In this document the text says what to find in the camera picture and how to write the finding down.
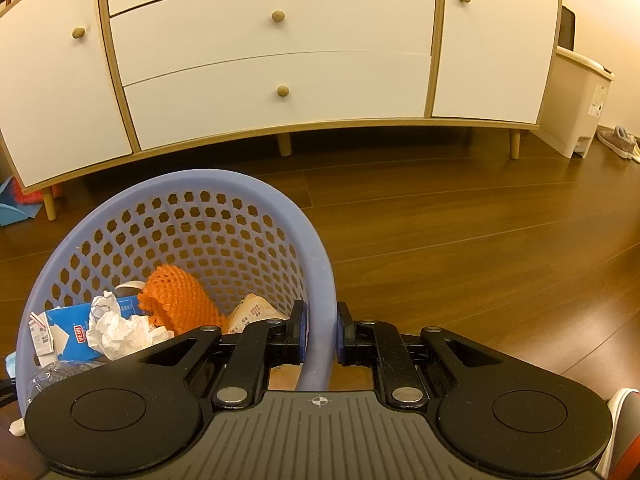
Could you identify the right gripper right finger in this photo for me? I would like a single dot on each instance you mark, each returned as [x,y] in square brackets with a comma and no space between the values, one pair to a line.
[379,346]

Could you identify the blue white milk carton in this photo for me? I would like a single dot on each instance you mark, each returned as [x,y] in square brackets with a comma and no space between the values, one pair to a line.
[60,334]

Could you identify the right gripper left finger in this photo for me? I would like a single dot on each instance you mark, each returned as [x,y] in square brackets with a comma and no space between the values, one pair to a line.
[252,354]

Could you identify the cream pedal trash bin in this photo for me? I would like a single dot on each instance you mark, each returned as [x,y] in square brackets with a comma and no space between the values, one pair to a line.
[573,104]

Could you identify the clear plastic bottle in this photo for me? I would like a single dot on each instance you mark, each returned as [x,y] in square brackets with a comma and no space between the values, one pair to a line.
[56,372]

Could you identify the lavender perforated plastic basket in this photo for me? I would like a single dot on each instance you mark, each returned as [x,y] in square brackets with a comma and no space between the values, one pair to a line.
[233,233]

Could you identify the pink sneaker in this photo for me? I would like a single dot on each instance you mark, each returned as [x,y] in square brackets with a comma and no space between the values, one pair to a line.
[622,143]

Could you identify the white red shoe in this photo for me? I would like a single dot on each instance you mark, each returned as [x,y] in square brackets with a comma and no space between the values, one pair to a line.
[621,458]

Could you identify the black panel behind bin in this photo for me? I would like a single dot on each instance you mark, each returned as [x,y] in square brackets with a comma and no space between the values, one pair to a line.
[567,29]

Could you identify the crumpled white paper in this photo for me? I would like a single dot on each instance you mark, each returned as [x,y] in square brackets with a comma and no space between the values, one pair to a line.
[114,336]

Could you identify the white wooden sideboard cabinet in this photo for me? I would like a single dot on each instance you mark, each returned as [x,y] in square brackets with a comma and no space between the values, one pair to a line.
[94,84]

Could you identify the blue dustpan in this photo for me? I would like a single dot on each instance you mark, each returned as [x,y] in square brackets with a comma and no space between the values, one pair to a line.
[13,209]

